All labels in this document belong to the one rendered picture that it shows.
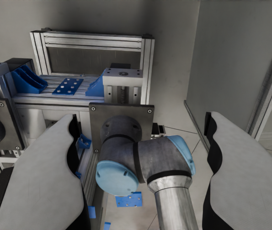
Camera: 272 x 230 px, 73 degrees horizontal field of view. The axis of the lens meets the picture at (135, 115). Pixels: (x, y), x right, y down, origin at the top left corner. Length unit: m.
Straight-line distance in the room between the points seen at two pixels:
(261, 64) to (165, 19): 0.94
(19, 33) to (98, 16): 0.65
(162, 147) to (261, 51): 0.54
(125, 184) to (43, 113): 0.47
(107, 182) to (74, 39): 1.10
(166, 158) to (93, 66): 1.11
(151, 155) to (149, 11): 1.26
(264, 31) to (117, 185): 0.72
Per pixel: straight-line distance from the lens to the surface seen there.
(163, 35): 1.61
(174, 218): 0.45
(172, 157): 0.48
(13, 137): 0.83
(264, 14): 0.88
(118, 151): 0.52
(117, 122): 0.61
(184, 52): 1.67
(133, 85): 0.64
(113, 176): 0.49
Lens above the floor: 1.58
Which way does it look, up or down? 58 degrees down
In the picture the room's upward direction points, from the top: 180 degrees clockwise
